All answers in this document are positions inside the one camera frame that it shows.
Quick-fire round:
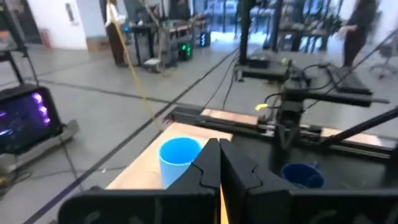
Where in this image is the orange folded cloth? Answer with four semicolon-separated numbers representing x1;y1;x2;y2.
220;184;230;224

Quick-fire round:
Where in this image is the light blue plastic mug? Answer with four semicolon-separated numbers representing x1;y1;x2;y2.
157;136;204;190

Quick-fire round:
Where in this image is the yellow hanging cord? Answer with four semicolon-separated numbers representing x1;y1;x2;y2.
106;0;163;130

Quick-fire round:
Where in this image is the cardboard box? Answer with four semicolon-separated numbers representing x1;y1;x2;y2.
85;35;111;52

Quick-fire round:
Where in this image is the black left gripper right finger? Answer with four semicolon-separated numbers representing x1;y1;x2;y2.
220;138;398;224

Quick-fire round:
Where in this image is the computer with green lights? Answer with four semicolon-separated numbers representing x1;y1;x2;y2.
177;41;194;62

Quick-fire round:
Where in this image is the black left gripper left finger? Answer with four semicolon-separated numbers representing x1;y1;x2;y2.
57;138;222;224

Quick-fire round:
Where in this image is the dark blue ceramic mug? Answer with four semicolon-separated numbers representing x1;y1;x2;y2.
280;162;326;190

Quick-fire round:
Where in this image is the red fire extinguisher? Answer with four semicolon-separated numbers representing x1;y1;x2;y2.
39;28;52;49

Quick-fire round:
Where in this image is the person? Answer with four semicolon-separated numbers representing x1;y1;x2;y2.
338;0;379;68

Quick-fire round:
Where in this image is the black keyboard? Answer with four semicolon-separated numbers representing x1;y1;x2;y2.
326;63;374;96

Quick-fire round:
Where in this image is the black vertical post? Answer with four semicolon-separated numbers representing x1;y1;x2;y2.
238;0;257;65

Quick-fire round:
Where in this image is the cluttered workbench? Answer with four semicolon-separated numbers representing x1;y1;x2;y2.
130;16;210;68

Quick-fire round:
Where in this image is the computer with blue lights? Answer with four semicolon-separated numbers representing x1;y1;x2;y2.
198;30;213;49

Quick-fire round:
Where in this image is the black monitor on grey stand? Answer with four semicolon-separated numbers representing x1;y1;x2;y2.
0;84;80;175

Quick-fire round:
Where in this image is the wooden shelf with black frame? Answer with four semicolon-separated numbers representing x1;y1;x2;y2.
106;121;234;191

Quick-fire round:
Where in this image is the black equipment stand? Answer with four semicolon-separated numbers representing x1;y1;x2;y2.
0;0;40;88

